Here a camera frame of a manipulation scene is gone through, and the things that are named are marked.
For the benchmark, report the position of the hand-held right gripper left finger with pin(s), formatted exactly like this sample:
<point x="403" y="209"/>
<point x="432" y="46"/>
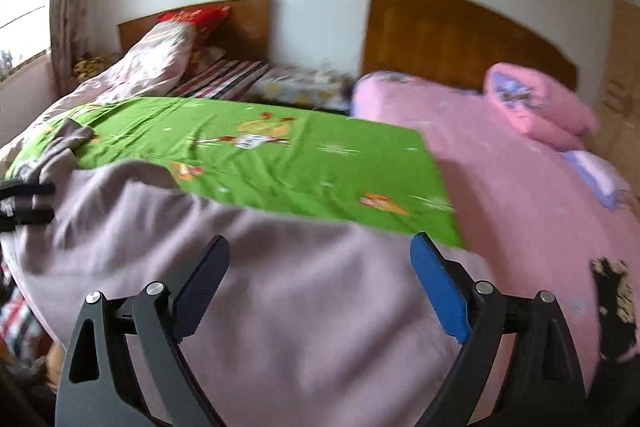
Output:
<point x="202" y="287"/>

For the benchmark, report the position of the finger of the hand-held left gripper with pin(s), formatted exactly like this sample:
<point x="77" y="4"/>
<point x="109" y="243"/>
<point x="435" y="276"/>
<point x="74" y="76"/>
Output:
<point x="25" y="190"/>
<point x="27" y="218"/>

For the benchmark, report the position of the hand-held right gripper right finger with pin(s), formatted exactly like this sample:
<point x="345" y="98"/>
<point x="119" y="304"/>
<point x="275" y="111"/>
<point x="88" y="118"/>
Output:
<point x="442" y="292"/>

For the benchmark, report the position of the lilac sweatshirt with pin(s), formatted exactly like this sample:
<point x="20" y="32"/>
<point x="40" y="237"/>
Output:
<point x="300" y="307"/>

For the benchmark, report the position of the red checked cloth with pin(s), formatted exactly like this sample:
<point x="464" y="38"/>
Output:
<point x="20" y="327"/>

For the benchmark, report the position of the pink bedsheet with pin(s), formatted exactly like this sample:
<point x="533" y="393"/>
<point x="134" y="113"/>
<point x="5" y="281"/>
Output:
<point x="500" y="187"/>

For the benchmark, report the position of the yellow patterned cushion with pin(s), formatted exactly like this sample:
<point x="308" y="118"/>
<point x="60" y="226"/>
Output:
<point x="92" y="66"/>

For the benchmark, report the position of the green printed bedsheet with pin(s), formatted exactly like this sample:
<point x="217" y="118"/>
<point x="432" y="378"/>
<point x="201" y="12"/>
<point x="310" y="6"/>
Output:
<point x="300" y="157"/>

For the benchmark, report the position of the black patterned cloth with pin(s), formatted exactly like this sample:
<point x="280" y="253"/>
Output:
<point x="607" y="307"/>

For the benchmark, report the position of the pale pink quilt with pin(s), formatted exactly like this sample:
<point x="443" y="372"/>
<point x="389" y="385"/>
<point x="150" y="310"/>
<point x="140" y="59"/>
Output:
<point x="140" y="67"/>

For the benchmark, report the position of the lilac pillow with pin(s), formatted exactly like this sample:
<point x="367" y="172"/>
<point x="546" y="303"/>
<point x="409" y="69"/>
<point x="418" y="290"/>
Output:
<point x="597" y="177"/>

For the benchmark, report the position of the pink folded quilt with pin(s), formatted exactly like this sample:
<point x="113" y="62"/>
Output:
<point x="550" y="117"/>

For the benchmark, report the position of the striped bedsheet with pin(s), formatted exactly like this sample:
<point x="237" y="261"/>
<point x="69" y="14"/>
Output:
<point x="220" y="79"/>

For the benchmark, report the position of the floral cloth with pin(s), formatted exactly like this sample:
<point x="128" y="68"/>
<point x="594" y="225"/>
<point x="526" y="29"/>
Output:
<point x="300" y="84"/>

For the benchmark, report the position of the red pillow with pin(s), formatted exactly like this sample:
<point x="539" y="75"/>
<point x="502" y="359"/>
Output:
<point x="205" y="17"/>

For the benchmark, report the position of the large wooden headboard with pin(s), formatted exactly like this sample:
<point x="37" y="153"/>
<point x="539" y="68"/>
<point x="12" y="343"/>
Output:
<point x="425" y="37"/>

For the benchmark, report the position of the small wooden headboard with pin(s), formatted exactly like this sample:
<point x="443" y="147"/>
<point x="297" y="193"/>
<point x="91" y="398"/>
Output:
<point x="245" y="27"/>

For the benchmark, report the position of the light wooden wardrobe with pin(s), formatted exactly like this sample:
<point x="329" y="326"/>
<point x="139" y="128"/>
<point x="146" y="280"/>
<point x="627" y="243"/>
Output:
<point x="622" y="97"/>

